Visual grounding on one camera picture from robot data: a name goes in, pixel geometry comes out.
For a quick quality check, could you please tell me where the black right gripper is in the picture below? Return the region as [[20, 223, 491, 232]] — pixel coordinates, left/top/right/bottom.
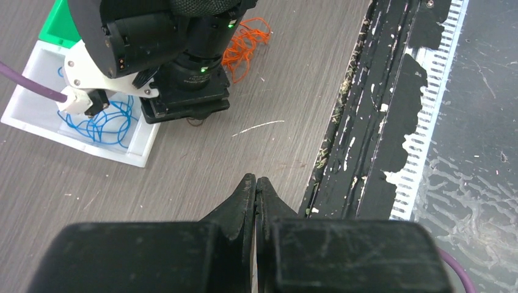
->
[[139, 68, 230, 124]]

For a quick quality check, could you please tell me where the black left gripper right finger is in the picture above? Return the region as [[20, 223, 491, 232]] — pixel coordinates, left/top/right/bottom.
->
[[257, 177, 453, 292]]

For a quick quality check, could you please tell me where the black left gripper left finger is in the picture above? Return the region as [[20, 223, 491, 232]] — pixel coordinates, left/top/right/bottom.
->
[[28, 173, 256, 292]]

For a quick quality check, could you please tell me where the blue cable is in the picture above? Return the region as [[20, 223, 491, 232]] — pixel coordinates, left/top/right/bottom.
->
[[56, 67, 139, 148]]

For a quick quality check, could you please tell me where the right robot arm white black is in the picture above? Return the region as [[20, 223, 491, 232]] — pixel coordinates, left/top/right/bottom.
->
[[65, 1, 257, 124]]

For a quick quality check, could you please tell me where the white plastic bin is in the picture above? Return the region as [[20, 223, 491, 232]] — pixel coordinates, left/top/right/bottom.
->
[[0, 39, 161, 168]]

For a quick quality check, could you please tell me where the green plastic bin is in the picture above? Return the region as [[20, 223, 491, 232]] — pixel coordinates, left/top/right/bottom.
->
[[38, 0, 81, 49]]

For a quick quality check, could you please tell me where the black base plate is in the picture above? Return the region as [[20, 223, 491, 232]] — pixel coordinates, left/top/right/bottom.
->
[[299, 1, 451, 219]]

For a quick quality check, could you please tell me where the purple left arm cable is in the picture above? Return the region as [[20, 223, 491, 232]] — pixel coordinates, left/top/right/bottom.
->
[[437, 247, 478, 293]]

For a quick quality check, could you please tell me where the white perforated cable duct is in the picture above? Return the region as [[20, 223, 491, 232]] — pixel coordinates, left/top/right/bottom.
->
[[386, 0, 469, 220]]

